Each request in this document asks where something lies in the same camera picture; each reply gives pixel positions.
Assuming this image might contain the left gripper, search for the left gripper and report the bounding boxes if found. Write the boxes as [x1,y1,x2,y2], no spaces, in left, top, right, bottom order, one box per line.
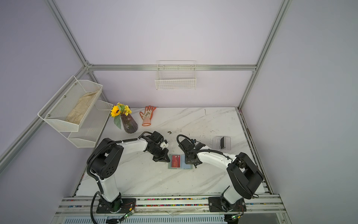
[148,146,170,162]

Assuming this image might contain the green card holder wallet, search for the green card holder wallet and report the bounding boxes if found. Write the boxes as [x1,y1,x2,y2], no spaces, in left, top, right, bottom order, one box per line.
[168,154,193,170]

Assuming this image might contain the red credit card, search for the red credit card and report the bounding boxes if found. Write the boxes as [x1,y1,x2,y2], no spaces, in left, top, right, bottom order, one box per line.
[171,155,181,169]

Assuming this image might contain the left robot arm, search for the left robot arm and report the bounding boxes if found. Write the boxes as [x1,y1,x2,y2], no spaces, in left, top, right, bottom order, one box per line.
[86,131,170,213]

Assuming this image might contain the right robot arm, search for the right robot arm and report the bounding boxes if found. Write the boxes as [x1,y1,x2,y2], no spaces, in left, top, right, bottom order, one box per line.
[176,134,264,212]

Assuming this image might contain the clear acrylic card box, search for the clear acrylic card box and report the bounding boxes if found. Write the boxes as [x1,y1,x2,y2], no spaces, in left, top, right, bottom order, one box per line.
[212,136,231,150]

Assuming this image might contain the stack of dark cards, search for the stack of dark cards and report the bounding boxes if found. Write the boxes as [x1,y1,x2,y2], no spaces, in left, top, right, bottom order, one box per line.
[220,136,226,149]

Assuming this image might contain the orange work glove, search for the orange work glove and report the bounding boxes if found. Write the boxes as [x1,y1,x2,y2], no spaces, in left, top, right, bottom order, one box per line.
[139,105,157,127]

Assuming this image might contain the dark glass vase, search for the dark glass vase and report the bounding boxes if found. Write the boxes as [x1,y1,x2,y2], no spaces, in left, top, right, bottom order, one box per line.
[120,114,138,133]

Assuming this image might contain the yellow sunflower bouquet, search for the yellow sunflower bouquet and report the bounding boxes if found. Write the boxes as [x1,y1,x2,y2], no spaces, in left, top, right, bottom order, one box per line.
[110,103,132,118]

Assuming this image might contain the white mesh lower shelf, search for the white mesh lower shelf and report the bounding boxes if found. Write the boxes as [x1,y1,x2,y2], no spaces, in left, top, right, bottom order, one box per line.
[61,100,113,148]

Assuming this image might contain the white mesh shelf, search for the white mesh shelf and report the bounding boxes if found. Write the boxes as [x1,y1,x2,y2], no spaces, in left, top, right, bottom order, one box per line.
[38,76,103,132]
[61,100,113,148]

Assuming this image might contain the beige cloth in shelf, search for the beige cloth in shelf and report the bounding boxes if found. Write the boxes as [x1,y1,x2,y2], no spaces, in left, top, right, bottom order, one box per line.
[65,91,98,125]

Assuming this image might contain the white mesh upper shelf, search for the white mesh upper shelf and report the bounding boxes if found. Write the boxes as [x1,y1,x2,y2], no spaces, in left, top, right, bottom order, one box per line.
[38,76,103,132]

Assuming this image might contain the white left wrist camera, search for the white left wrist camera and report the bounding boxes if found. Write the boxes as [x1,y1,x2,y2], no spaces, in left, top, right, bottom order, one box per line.
[160,140,169,149]

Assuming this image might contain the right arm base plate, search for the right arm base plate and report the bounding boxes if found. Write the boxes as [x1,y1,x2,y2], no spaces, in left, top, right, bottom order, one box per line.
[208,197,247,212]

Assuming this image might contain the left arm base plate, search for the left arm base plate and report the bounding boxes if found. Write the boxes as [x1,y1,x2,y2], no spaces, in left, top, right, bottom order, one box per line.
[96,198,137,214]

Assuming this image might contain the black corrugated cable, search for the black corrugated cable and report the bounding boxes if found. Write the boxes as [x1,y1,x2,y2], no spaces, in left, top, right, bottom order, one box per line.
[86,130,153,224]

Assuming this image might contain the aluminium front rail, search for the aluminium front rail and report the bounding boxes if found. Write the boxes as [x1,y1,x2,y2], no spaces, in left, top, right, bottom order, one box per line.
[55,195,287,216]

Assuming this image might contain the white wire wall basket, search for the white wire wall basket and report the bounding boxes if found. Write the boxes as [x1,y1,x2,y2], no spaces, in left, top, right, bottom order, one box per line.
[155,60,197,91]

